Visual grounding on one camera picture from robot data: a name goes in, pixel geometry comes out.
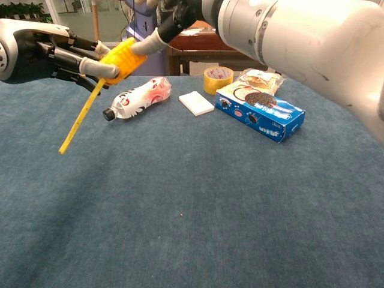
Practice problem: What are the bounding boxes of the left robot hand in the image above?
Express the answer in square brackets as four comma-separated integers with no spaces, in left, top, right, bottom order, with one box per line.
[0,18,121,96]

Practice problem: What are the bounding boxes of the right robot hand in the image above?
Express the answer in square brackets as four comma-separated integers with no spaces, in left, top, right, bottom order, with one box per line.
[131,0,224,57]

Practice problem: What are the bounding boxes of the yellow tape measure with strap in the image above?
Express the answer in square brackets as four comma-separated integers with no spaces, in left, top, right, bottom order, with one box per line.
[58,37,148,155]

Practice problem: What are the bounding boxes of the purple robot base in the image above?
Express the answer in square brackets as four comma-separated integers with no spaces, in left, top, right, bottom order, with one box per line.
[125,0,167,76]

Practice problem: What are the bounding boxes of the yellowish packing tape roll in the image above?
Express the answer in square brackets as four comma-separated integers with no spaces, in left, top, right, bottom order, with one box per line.
[203,66,235,96]

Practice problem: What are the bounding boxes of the brown mahjong table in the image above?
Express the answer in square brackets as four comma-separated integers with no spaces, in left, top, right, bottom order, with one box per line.
[166,20,271,76]

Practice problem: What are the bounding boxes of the row of potted plants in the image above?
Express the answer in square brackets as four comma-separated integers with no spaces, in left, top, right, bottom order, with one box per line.
[0,2,46,23]

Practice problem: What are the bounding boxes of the white framed glass partition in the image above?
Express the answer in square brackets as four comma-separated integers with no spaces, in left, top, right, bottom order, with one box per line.
[44,0,136,43]

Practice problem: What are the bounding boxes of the wooden pole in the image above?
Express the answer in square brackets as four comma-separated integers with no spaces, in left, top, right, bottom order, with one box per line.
[91,0,100,43]

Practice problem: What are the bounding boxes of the white rectangular pad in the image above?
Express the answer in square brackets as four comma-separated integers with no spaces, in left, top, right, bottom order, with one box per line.
[178,91,215,117]

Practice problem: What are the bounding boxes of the clear bottle with white label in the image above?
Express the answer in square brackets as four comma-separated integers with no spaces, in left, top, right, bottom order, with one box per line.
[102,76,173,122]

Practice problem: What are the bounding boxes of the clear snack bag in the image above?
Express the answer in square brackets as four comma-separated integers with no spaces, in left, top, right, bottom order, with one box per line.
[235,68,285,96]

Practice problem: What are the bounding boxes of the blue Oreo cookie box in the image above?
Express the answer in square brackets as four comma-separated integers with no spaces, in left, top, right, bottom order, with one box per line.
[215,80,306,144]

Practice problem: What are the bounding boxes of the blue table cloth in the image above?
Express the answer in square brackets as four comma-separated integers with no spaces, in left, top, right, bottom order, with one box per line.
[0,74,384,288]

